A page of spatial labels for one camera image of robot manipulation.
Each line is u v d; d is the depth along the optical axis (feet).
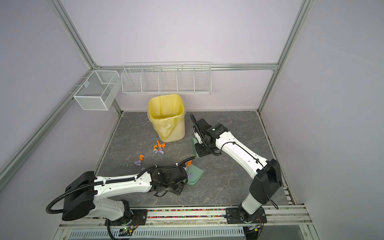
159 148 3.24
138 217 2.39
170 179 1.96
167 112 3.45
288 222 2.43
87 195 1.34
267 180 1.38
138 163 3.00
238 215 2.42
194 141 2.82
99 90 3.25
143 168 2.92
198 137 2.41
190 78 3.53
